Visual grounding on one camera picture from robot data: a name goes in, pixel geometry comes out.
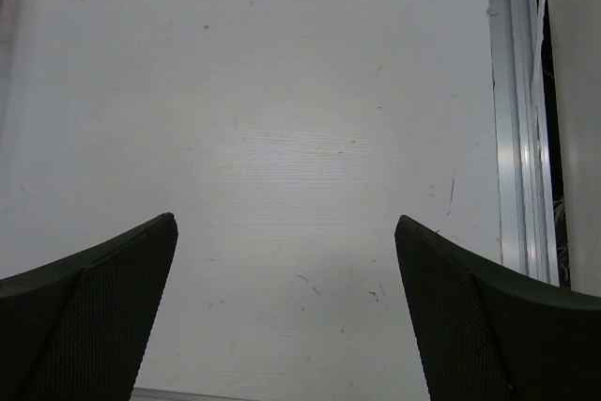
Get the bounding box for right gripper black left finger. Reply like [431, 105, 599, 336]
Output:
[1, 213, 178, 400]

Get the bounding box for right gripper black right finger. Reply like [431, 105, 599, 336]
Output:
[394, 215, 600, 400]

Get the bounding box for aluminium table frame rail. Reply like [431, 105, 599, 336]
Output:
[487, 0, 570, 286]

